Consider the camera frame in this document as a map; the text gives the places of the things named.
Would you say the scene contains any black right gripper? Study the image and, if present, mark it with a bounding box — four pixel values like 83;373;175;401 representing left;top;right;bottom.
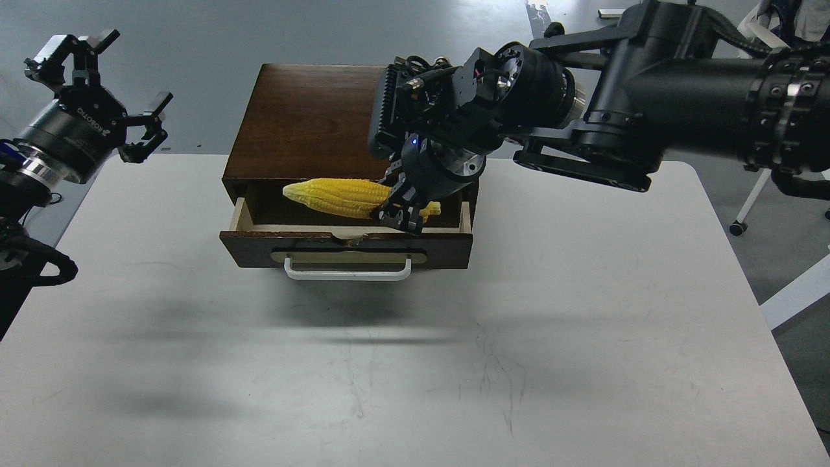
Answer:
370;133;486;235

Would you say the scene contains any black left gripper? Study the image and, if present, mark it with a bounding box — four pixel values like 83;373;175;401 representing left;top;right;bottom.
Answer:
14;29;174;184

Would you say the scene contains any yellow corn cob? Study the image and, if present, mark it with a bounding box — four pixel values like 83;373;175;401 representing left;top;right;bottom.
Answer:
282;178;442;219

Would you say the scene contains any wooden drawer with white handle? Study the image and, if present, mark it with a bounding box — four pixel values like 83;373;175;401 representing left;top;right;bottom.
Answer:
219;178;479;270

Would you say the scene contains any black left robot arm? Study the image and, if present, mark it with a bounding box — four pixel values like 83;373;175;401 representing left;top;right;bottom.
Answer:
1;29;173;333

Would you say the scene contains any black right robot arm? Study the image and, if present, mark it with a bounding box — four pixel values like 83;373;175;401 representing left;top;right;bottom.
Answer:
368;1;829;235

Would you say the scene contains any dark wooden drawer cabinet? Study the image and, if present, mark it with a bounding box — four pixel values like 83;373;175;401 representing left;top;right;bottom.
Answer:
221;64;479;229

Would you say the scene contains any grey floor tape strip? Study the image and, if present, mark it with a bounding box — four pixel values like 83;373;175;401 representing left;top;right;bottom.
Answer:
525;1;564;48

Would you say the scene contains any white desk base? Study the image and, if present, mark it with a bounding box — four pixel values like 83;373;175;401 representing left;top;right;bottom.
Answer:
598;8;625;19

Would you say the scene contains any white office chair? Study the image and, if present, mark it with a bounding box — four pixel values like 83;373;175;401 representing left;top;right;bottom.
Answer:
728;1;828;237

